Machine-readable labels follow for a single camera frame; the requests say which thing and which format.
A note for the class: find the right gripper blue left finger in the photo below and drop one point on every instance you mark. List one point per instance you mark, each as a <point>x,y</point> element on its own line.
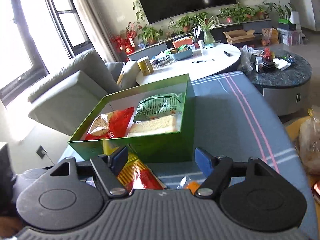
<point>118,159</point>

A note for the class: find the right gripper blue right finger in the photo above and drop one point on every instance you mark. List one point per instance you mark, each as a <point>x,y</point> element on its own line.
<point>204,161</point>

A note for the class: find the yellow red lobster snack bag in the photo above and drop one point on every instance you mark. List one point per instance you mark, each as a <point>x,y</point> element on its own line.
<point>135,174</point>

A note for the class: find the red cracker snack bag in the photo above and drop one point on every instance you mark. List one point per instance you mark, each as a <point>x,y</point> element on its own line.
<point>110,125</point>

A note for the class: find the plastic bag with snacks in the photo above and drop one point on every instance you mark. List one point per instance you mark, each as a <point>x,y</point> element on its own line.
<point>309,142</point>

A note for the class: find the blue tray with snacks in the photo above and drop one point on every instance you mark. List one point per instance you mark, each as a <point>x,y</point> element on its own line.
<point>183,52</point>

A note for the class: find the green storage box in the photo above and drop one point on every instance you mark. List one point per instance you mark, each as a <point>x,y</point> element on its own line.
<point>159,148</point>

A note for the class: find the blue striped cloth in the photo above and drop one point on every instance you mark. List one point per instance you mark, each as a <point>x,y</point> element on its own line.
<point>231,118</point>

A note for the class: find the pale yellow snack packet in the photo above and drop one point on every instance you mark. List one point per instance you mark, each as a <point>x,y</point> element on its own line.
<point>165,124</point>

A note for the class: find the green snack bag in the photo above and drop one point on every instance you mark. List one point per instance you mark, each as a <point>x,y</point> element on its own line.
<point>160,105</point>

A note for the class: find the grey sofa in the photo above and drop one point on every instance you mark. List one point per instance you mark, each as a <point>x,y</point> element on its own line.
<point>63,100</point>

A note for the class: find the yellow tin can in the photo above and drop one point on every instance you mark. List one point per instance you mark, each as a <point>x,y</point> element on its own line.
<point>145,66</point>

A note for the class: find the white oval coffee table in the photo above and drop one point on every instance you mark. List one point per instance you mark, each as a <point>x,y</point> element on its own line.
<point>203,63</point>

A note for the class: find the dark marble round table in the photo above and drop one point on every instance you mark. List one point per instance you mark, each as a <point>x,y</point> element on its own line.
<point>286,91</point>

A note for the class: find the small dark glass jar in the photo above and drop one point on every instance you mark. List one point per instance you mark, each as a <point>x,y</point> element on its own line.
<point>259,66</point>

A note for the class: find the red flower decoration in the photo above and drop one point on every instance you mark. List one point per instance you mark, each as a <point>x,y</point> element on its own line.
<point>125,40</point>

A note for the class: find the cardboard box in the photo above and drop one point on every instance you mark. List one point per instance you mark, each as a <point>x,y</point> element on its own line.
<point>239,36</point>

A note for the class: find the glass vase with plant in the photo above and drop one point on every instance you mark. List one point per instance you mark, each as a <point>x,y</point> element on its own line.
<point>206,25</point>

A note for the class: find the clear plastic storage bin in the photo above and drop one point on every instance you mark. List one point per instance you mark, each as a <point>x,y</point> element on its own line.
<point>290,37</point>

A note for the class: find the tall potted plant white pot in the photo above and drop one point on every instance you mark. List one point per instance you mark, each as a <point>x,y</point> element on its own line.
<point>284,12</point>

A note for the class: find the window with dark frame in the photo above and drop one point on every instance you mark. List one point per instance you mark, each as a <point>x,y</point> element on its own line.
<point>37,38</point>

